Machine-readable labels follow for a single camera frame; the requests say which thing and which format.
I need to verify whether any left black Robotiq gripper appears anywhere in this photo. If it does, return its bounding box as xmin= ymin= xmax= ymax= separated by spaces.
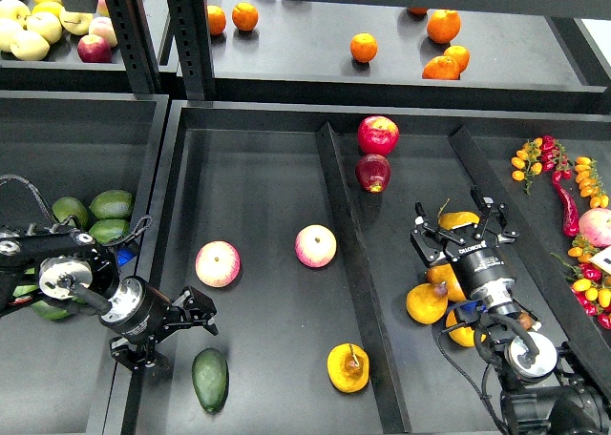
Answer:
xmin=102 ymin=276 xmax=219 ymax=371

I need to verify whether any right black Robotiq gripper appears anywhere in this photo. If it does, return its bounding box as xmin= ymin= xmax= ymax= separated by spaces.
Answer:
xmin=411 ymin=187 xmax=519 ymax=301

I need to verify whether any dark green avocado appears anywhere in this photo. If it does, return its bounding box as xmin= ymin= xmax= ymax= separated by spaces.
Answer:
xmin=191 ymin=347 xmax=229 ymax=413

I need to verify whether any yellow pear with stem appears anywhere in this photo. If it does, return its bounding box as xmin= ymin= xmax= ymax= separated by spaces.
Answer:
xmin=327 ymin=342 xmax=369 ymax=393

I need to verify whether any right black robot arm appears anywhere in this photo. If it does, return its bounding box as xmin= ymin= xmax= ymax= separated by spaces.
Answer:
xmin=411 ymin=188 xmax=610 ymax=434

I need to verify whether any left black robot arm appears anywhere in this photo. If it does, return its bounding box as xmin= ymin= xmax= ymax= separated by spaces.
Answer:
xmin=1 ymin=174 xmax=219 ymax=371

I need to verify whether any yellow pear upper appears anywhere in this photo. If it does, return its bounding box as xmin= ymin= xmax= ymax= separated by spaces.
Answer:
xmin=437 ymin=198 xmax=480 ymax=230

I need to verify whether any yellow pear middle pile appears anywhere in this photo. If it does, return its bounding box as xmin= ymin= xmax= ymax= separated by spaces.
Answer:
xmin=425 ymin=263 xmax=467 ymax=302

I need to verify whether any yellow pear pile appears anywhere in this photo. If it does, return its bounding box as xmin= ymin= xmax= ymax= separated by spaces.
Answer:
xmin=425 ymin=263 xmax=467 ymax=302
xmin=406 ymin=283 xmax=448 ymax=324

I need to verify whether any yellow pear left pile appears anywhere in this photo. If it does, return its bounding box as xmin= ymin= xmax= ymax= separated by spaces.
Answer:
xmin=406 ymin=283 xmax=448 ymax=324

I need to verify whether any yellow pear brown end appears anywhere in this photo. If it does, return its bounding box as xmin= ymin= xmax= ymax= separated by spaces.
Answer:
xmin=517 ymin=311 xmax=535 ymax=331

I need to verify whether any green avocado lower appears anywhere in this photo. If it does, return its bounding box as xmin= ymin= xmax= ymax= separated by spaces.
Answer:
xmin=32 ymin=300 xmax=71 ymax=321

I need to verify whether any green avocado top right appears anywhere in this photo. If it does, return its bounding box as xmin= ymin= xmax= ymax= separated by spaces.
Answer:
xmin=90 ymin=190 xmax=134 ymax=219

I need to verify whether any green avocado top left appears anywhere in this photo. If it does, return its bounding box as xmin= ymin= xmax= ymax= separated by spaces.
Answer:
xmin=52 ymin=197 xmax=89 ymax=229

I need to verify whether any pink apple left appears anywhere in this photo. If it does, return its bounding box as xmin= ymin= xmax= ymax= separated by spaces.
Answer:
xmin=195 ymin=240 xmax=241 ymax=288

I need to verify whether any pink apple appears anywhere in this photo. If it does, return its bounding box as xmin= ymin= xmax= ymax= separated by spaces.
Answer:
xmin=195 ymin=240 xmax=241 ymax=288
xmin=294 ymin=224 xmax=337 ymax=268

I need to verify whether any dark red apple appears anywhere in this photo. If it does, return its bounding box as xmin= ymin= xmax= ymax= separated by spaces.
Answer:
xmin=355 ymin=154 xmax=391 ymax=194

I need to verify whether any red chili pepper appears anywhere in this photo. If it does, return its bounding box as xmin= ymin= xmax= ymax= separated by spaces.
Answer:
xmin=552 ymin=171 xmax=579 ymax=238

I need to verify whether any cherry tomato vine left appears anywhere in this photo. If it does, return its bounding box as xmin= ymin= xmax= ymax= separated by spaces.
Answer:
xmin=511 ymin=135 xmax=573 ymax=195

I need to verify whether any bright red apple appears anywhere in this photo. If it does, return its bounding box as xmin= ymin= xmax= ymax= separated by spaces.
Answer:
xmin=357 ymin=115 xmax=400 ymax=156

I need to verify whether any pink apple right edge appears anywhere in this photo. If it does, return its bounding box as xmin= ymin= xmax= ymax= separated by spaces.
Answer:
xmin=579 ymin=208 xmax=610 ymax=248

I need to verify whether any yellow cherry tomato vine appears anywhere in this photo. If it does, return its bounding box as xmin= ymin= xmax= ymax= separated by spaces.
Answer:
xmin=574 ymin=156 xmax=610 ymax=209

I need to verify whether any mixed cherry tomatoes lower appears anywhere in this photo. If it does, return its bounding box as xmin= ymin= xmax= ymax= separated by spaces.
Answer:
xmin=553 ymin=234 xmax=610 ymax=331

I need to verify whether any white price label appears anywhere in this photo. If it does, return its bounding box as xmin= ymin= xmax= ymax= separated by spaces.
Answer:
xmin=589 ymin=246 xmax=611 ymax=274

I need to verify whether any pink apple centre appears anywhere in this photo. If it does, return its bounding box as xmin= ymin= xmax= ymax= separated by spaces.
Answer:
xmin=294 ymin=224 xmax=337 ymax=268

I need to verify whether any orange fruit front right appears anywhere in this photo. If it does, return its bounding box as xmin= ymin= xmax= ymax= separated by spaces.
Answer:
xmin=421 ymin=55 xmax=460 ymax=80

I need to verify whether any orange fruit right small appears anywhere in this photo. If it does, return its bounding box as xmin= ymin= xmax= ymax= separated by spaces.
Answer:
xmin=444 ymin=45 xmax=471 ymax=73

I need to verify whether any large orange fruit top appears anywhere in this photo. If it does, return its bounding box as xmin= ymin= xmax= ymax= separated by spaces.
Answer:
xmin=427 ymin=10 xmax=461 ymax=44

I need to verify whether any orange fruit centre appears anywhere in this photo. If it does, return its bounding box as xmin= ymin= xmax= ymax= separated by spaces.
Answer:
xmin=349 ymin=32 xmax=378 ymax=63

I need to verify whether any red apple upper shelf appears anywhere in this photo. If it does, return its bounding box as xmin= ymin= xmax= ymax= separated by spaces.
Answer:
xmin=77 ymin=34 xmax=113 ymax=63

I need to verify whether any peach pink apple shelf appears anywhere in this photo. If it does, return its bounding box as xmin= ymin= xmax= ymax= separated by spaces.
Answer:
xmin=89 ymin=16 xmax=117 ymax=49

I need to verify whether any orange fruit far left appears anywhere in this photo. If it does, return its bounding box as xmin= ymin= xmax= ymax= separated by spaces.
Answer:
xmin=206 ymin=5 xmax=226 ymax=36

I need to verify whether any pale yellow apple front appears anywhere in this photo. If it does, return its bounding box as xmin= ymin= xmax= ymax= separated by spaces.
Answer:
xmin=10 ymin=31 xmax=51 ymax=61

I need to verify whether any pale yellow apple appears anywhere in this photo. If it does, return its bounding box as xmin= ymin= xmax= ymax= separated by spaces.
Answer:
xmin=26 ymin=11 xmax=63 ymax=45
xmin=10 ymin=31 xmax=51 ymax=61

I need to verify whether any pale yellow apple stem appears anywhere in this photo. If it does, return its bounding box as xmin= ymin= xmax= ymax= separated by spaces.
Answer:
xmin=59 ymin=8 xmax=94 ymax=36

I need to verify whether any pale yellow apple middle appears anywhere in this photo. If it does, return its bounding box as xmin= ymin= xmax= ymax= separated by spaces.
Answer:
xmin=26 ymin=11 xmax=63 ymax=45

